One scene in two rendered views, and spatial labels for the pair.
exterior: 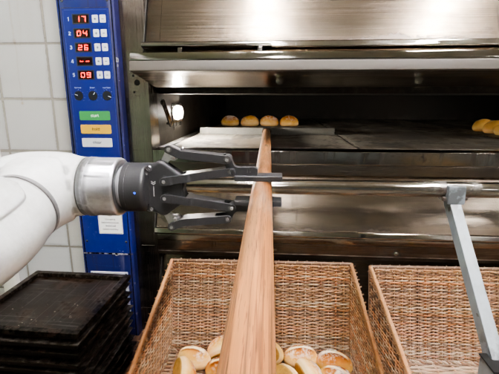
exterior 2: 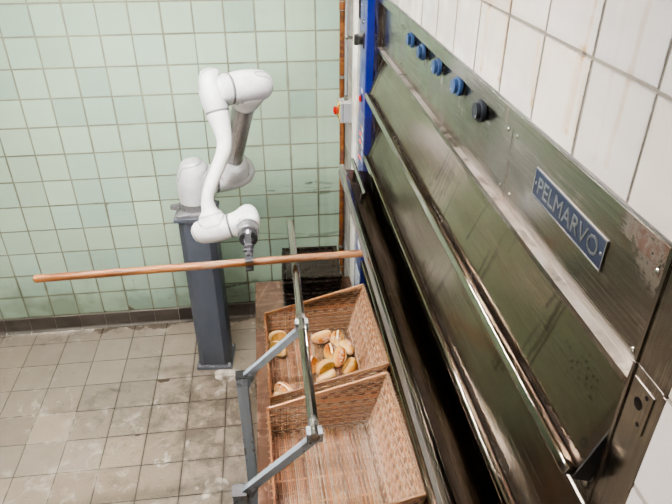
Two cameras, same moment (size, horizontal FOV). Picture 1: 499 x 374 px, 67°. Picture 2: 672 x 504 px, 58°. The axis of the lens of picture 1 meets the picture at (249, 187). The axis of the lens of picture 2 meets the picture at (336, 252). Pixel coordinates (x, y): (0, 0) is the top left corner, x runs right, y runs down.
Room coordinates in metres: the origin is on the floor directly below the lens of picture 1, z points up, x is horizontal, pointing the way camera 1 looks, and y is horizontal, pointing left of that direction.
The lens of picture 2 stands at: (0.50, -2.00, 2.45)
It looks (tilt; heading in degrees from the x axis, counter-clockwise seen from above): 32 degrees down; 79
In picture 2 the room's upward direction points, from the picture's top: straight up
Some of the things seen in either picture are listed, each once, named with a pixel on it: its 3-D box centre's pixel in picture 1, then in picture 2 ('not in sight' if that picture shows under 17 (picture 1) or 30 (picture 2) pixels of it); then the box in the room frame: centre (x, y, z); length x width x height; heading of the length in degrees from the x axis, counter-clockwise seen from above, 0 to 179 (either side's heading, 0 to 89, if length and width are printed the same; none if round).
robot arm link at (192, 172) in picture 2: not in sight; (194, 179); (0.34, 0.85, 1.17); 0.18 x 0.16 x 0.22; 20
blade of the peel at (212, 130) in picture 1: (266, 128); not in sight; (1.74, -0.08, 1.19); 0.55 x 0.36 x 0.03; 87
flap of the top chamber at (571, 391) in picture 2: not in sight; (439, 168); (1.05, -0.61, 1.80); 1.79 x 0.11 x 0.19; 86
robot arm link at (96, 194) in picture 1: (108, 186); (248, 231); (0.57, 0.22, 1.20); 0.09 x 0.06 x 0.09; 177
